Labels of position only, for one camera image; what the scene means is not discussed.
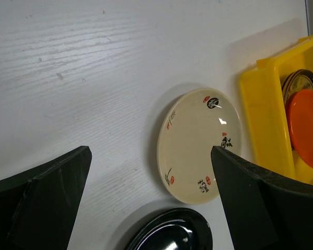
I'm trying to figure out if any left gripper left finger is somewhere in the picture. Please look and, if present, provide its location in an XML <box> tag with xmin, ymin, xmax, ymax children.
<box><xmin>0</xmin><ymin>146</ymin><xmax>92</xmax><ymax>249</ymax></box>

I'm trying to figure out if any orange plate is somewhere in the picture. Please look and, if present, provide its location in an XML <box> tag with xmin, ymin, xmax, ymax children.
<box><xmin>286</xmin><ymin>90</ymin><xmax>313</xmax><ymax>168</ymax></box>

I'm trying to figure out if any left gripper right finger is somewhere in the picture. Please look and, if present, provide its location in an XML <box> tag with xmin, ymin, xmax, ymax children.
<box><xmin>211</xmin><ymin>146</ymin><xmax>313</xmax><ymax>249</ymax></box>

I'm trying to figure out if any black plate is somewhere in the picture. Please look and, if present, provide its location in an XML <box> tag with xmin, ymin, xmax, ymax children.
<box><xmin>123</xmin><ymin>207</ymin><xmax>213</xmax><ymax>249</ymax></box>

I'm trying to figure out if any yellow plastic bin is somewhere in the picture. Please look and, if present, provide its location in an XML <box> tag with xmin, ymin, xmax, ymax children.
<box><xmin>239</xmin><ymin>35</ymin><xmax>313</xmax><ymax>185</ymax></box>

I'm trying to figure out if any yellow brown plate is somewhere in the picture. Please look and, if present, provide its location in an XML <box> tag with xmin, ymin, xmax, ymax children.
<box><xmin>282</xmin><ymin>69</ymin><xmax>313</xmax><ymax>105</ymax></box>

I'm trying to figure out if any cream plate with characters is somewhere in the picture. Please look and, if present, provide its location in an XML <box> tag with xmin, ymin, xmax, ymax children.
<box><xmin>156</xmin><ymin>88</ymin><xmax>242</xmax><ymax>205</ymax></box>

